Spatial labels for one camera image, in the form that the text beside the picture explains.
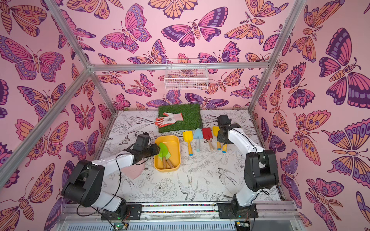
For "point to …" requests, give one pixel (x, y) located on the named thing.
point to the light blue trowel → (198, 135)
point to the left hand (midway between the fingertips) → (160, 147)
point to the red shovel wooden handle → (210, 144)
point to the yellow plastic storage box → (172, 144)
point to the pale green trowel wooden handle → (170, 163)
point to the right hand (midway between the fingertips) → (223, 138)
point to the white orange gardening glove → (168, 119)
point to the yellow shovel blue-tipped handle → (188, 136)
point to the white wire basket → (186, 79)
